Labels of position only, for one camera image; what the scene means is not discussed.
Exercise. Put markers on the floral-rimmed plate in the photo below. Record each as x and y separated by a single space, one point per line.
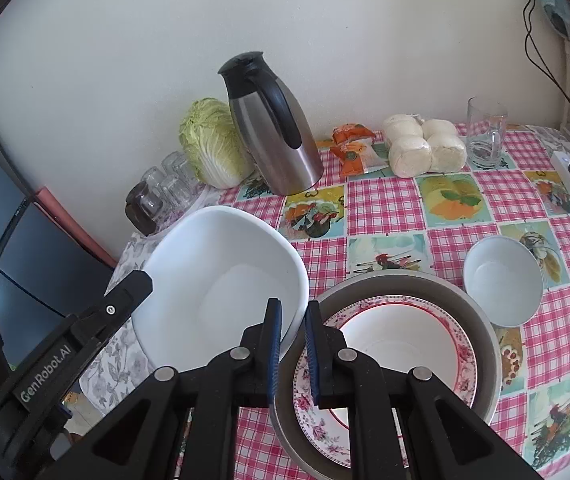
466 365

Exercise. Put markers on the pink checked tablecloth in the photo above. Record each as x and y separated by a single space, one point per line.
395 210

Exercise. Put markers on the bag of steamed buns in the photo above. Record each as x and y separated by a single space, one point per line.
425 150

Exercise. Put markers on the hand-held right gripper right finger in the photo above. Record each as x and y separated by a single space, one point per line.
315 355

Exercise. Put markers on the orange snack packet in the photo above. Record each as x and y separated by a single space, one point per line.
365 160
352 134

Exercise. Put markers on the pale teal round object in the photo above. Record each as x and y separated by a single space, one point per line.
555 10

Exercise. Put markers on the clear drinking glass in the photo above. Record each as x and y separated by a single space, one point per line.
151 206
172 191
175 162
151 179

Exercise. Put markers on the pink board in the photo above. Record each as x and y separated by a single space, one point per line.
75 230

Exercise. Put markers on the red-rimmed floral bowl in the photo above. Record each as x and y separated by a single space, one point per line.
395 345

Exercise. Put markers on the small white bowl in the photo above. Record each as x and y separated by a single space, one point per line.
502 280

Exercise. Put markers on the stainless steel basin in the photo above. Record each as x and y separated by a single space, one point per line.
482 340

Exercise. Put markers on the white square bowl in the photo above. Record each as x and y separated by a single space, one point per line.
215 270

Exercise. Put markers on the glass mug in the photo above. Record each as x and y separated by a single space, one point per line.
485 135

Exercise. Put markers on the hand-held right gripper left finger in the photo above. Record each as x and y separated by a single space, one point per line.
274 340

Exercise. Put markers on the stainless steel carafe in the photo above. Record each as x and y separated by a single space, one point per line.
265 160

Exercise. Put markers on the dark brown jar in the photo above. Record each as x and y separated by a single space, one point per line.
137 215

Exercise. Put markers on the white power strip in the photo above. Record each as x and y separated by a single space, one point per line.
562 167

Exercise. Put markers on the napa cabbage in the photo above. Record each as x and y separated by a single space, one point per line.
210 145

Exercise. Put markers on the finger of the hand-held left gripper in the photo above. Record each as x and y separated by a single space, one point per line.
122 295

